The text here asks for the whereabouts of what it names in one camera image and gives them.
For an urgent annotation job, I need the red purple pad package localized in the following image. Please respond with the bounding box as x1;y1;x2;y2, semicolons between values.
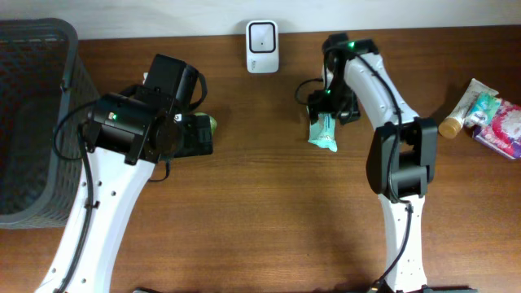
473;100;520;160

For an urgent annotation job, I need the left black camera cable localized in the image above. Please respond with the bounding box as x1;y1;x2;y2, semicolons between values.
51;64;208;293

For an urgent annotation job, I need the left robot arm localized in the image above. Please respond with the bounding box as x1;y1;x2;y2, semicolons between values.
37;54;213;292

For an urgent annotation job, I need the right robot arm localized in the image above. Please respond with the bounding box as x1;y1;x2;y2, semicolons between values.
305;33;471;292

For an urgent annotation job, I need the black camera cable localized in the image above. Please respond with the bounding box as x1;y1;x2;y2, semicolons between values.
51;64;208;293
294;44;414;293

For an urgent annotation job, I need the light green item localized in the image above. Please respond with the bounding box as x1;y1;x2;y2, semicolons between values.
195;112;217;135

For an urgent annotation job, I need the small teal tissue pack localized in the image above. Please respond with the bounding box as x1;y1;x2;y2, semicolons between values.
464;92;501;128

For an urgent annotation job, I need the mint green wipes pouch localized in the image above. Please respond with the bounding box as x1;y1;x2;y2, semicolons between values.
308;113;338;152

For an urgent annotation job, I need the dark grey plastic basket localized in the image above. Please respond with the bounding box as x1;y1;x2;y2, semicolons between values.
1;18;99;230

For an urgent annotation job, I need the white barcode scanner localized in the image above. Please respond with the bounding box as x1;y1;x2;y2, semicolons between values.
245;20;279;74

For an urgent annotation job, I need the white floral cream tube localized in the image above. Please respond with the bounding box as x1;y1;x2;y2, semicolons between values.
438;78;499;139

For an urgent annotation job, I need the right black camera cable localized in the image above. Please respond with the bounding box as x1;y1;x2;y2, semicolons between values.
294;44;414;293

